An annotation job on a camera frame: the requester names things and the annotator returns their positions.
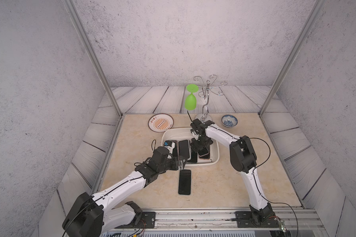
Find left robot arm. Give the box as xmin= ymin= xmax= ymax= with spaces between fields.
xmin=62 ymin=147 xmax=187 ymax=237

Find light green case phone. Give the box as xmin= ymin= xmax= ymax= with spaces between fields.
xmin=178 ymin=169 xmax=191 ymax=196

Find orange patterned round plate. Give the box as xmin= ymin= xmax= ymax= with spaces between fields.
xmin=148 ymin=113 xmax=174 ymax=132

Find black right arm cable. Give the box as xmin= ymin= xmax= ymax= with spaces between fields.
xmin=243 ymin=137 xmax=299 ymax=237

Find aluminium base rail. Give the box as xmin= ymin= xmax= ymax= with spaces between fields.
xmin=101 ymin=207 xmax=328 ymax=237

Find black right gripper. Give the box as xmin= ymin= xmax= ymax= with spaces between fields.
xmin=188 ymin=136 xmax=211 ymax=153

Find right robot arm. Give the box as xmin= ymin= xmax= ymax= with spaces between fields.
xmin=190 ymin=119 xmax=275 ymax=227

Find white plastic storage box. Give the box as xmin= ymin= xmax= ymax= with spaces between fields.
xmin=161 ymin=127 xmax=220 ymax=169

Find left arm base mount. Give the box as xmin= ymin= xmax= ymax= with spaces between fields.
xmin=117 ymin=211 xmax=156 ymax=229

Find metal glass rack stand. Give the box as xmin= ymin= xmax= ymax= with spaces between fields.
xmin=193 ymin=74 xmax=228 ymax=122

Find pink case phone front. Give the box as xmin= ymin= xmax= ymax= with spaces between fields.
xmin=178 ymin=139 xmax=191 ymax=161

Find blue white porcelain bowl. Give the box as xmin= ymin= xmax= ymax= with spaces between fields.
xmin=221 ymin=115 xmax=238 ymax=128

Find green plastic wine glass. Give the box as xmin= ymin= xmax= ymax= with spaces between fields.
xmin=185 ymin=84 xmax=199 ymax=111

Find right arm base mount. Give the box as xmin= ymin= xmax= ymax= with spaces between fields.
xmin=231 ymin=211 xmax=280 ymax=228

